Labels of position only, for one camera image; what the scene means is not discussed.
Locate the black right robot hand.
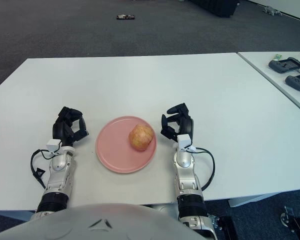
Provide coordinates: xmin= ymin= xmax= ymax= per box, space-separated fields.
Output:
xmin=160 ymin=102 xmax=195 ymax=145

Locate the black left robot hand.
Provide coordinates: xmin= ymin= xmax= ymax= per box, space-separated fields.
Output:
xmin=51 ymin=106 xmax=90 ymax=148

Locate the red yellow apple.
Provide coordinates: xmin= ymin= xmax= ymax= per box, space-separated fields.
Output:
xmin=128 ymin=123 xmax=155 ymax=152

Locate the pink round plate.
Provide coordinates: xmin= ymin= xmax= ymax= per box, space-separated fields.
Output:
xmin=95 ymin=115 xmax=158 ymax=175

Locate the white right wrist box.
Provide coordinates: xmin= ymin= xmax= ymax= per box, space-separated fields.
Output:
xmin=176 ymin=134 xmax=193 ymax=152

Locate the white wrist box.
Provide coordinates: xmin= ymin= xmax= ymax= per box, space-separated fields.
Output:
xmin=176 ymin=134 xmax=193 ymax=152
xmin=45 ymin=139 xmax=62 ymax=153

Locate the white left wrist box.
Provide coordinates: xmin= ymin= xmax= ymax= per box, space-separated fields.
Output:
xmin=45 ymin=139 xmax=62 ymax=153

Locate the white side table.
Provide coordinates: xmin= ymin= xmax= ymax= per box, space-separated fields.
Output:
xmin=237 ymin=51 xmax=300 ymax=117

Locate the grey robot torso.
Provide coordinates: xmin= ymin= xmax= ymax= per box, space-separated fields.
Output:
xmin=0 ymin=202 xmax=191 ymax=240

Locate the black metal stand bar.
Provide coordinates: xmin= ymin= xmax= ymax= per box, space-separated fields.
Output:
xmin=209 ymin=214 xmax=240 ymax=240

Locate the dark grey handheld controller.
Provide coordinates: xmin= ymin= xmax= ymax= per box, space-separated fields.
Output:
xmin=284 ymin=71 xmax=300 ymax=92
xmin=268 ymin=56 xmax=300 ymax=74

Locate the large black case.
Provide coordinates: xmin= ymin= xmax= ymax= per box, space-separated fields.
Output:
xmin=189 ymin=0 xmax=241 ymax=19

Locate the black wheeled stand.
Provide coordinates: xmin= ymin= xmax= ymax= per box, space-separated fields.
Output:
xmin=279 ymin=205 xmax=300 ymax=235

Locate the small grey robot toy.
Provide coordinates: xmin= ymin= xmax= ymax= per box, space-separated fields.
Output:
xmin=263 ymin=6 xmax=282 ymax=16

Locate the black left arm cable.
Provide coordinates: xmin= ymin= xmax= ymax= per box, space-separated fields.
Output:
xmin=31 ymin=148 xmax=52 ymax=189

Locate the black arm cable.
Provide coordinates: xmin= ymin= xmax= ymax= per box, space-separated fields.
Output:
xmin=31 ymin=148 xmax=52 ymax=189
xmin=189 ymin=146 xmax=216 ymax=191

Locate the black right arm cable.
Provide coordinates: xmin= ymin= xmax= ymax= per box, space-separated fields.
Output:
xmin=189 ymin=146 xmax=216 ymax=191

